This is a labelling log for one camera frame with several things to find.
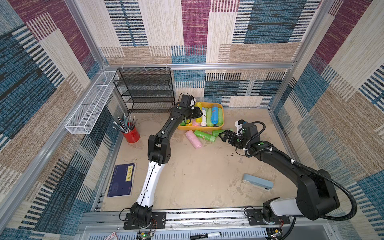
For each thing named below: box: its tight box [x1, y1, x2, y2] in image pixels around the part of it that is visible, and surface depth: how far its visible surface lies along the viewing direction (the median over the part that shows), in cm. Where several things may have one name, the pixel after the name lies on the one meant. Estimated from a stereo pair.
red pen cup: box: [123, 126, 141, 144], surface depth 99 cm
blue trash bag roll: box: [211, 104, 219, 125], surface depth 104 cm
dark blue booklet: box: [106, 163, 135, 198], surface depth 87 cm
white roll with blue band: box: [200, 107, 207, 127], surface depth 106 cm
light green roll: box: [206, 107, 214, 127], surface depth 107 cm
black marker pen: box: [190, 231, 222, 240], surface depth 71 cm
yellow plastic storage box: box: [177, 102, 225, 131], surface depth 106 cm
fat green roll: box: [217, 107, 224, 127], surface depth 106 cm
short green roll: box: [194, 130, 216, 143], surface depth 104 cm
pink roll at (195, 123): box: [192, 119, 201, 127], surface depth 104 cm
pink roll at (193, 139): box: [185, 130, 203, 150], surface depth 102 cm
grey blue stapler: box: [242, 174, 274, 192], surface depth 83 cm
